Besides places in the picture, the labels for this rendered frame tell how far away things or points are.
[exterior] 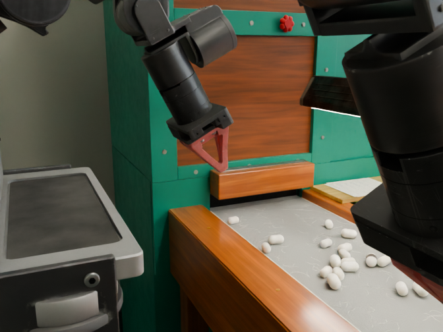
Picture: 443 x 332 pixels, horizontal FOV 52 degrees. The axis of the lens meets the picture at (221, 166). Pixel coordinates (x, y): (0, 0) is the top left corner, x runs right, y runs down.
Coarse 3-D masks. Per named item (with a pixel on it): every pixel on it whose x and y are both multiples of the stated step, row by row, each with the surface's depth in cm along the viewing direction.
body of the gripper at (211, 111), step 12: (180, 84) 60; (192, 84) 61; (168, 96) 61; (180, 96) 60; (192, 96) 61; (204, 96) 62; (168, 108) 63; (180, 108) 61; (192, 108) 61; (204, 108) 62; (216, 108) 62; (168, 120) 68; (180, 120) 62; (192, 120) 62; (204, 120) 60; (192, 132) 60
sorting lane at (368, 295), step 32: (256, 224) 115; (288, 224) 115; (320, 224) 115; (352, 224) 115; (288, 256) 97; (320, 256) 97; (352, 256) 97; (320, 288) 84; (352, 288) 84; (384, 288) 84; (352, 320) 74; (384, 320) 74; (416, 320) 74
